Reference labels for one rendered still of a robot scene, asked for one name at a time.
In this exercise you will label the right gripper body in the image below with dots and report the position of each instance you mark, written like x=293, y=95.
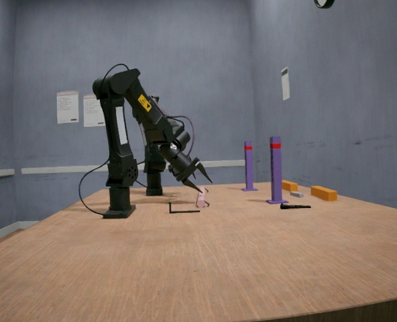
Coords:
x=184, y=166

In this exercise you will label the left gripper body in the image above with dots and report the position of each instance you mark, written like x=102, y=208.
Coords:
x=172, y=169

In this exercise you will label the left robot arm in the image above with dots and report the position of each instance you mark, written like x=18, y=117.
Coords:
x=154, y=162

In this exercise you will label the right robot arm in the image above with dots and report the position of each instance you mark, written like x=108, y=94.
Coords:
x=122, y=167

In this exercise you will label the pink long bar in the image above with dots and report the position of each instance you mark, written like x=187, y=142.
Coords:
x=201, y=198

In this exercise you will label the orange rectangular bar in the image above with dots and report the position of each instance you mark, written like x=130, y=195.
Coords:
x=323, y=193
x=290, y=187

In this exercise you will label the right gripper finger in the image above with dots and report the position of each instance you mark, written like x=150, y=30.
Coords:
x=201, y=168
x=190, y=184

